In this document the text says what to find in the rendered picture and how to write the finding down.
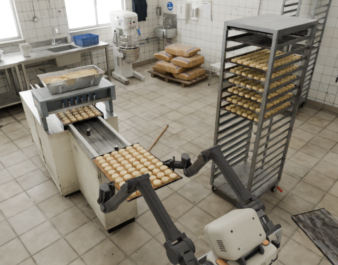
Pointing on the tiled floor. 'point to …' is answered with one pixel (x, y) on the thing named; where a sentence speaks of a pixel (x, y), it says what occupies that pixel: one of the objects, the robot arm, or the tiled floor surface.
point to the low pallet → (178, 78)
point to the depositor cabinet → (58, 144)
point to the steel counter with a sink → (73, 54)
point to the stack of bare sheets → (324, 234)
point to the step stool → (219, 68)
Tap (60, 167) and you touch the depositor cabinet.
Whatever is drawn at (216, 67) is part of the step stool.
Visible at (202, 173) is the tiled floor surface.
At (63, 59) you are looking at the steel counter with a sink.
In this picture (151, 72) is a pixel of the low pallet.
